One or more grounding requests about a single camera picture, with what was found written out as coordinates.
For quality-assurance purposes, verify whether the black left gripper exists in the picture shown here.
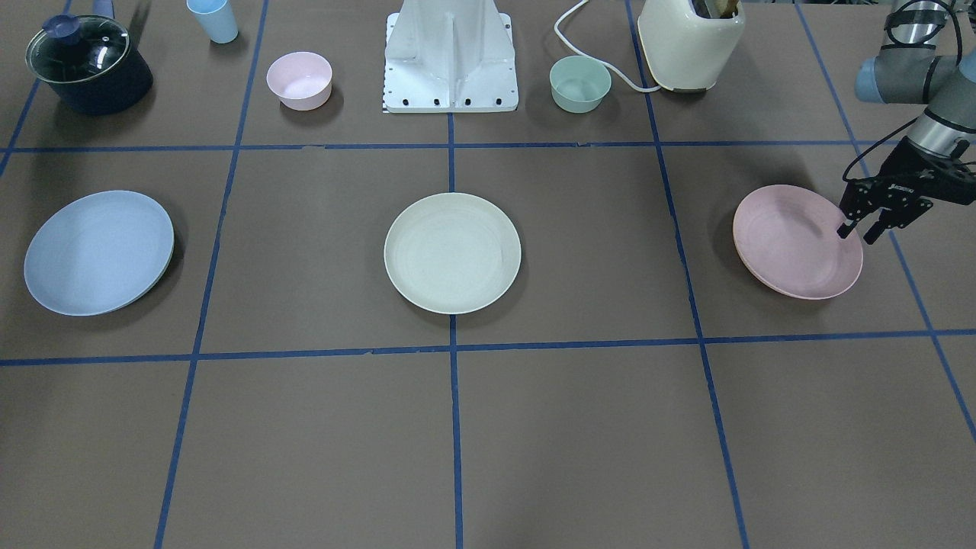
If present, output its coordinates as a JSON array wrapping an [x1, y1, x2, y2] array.
[[836, 136, 975, 246]]

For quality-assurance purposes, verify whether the pink plate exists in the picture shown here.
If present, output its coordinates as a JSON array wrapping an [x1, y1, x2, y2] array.
[[732, 185, 864, 301]]

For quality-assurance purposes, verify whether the light blue plate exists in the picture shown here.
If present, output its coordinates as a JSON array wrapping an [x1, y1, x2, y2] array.
[[22, 190, 175, 316]]

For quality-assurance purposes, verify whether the cream toaster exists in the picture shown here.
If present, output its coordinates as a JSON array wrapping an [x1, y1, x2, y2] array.
[[637, 1, 746, 94]]

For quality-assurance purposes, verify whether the bread slice in toaster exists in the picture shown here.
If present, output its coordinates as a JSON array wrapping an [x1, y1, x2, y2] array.
[[691, 0, 740, 20]]

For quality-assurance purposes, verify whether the green bowl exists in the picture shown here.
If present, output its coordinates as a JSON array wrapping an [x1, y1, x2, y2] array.
[[548, 56, 612, 114]]

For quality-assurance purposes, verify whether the cream plate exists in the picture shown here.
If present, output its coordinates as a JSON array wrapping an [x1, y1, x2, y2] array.
[[384, 192, 522, 315]]

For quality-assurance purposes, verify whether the pink bowl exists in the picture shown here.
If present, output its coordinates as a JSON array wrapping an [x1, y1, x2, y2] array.
[[265, 51, 334, 111]]

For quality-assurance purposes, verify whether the light blue cup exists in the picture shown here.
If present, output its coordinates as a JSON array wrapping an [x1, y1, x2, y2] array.
[[186, 0, 239, 44]]

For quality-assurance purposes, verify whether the dark blue saucepan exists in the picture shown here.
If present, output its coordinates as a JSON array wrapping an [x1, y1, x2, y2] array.
[[32, 1, 153, 116]]

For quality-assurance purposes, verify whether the glass pot lid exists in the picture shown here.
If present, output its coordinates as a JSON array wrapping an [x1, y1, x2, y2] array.
[[24, 14, 132, 84]]

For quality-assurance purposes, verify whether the white toaster cable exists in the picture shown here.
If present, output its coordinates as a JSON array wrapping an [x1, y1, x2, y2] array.
[[554, 0, 661, 94]]

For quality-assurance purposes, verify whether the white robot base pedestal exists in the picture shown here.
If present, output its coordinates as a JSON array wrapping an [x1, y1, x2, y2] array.
[[383, 1, 519, 114]]

